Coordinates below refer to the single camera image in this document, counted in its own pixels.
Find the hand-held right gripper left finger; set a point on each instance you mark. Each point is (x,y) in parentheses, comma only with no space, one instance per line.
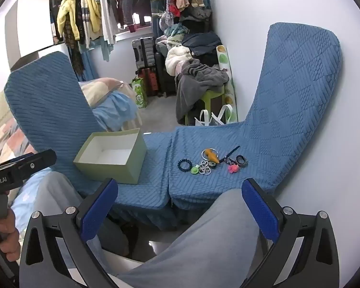
(98,208)

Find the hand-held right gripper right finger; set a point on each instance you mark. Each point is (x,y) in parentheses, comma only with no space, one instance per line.
(260,210)

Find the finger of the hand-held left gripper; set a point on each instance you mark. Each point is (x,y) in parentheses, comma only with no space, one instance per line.
(36,162)

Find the green cardboard box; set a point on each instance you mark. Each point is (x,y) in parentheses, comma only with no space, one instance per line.
(108,172)

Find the pink hat charm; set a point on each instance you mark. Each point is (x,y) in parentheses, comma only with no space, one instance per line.
(232,168)

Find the orange carrot charm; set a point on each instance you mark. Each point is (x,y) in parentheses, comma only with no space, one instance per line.
(213,156)

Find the green round charm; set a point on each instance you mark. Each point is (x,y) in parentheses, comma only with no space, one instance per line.
(194,170)

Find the person's left hand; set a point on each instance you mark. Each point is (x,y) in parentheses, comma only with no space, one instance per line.
(7,237)

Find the patterned blanket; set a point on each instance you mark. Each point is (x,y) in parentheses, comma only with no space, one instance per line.
(6,138)

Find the red bead charm with clasp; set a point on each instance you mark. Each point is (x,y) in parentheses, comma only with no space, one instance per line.
(237,159)

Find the green and black pendant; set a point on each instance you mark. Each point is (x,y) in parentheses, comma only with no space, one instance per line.
(211,164)

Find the bed with light blue sheet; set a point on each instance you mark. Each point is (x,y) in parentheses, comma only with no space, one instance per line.
(114,108)

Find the white tote bag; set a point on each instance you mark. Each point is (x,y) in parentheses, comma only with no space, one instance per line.
(204,120)

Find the blue quilted sofa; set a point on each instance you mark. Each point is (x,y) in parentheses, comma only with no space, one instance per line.
(288,102)

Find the green plastic stool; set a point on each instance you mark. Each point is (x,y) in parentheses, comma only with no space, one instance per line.
(211,102)

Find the green printed bag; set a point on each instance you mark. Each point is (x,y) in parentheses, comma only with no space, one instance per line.
(139,93)

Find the red suitcase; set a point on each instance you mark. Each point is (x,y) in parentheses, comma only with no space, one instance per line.
(148,81)

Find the white cabinet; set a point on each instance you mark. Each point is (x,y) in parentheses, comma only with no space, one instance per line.
(33,24)

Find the black suitcase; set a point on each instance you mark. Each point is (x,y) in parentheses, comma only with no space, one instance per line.
(165,78)

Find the row of hanging clothes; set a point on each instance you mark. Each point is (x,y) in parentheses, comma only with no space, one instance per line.
(75,15)

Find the grey suitcase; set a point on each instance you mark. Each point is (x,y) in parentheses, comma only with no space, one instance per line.
(142,52)

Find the rolled mat with green dots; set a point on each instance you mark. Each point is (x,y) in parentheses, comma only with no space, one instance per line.
(225,57)

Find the pile of clothes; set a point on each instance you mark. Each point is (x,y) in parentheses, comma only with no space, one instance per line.
(195,39)

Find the blue curtain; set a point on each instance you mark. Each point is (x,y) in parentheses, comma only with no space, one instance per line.
(156,6)

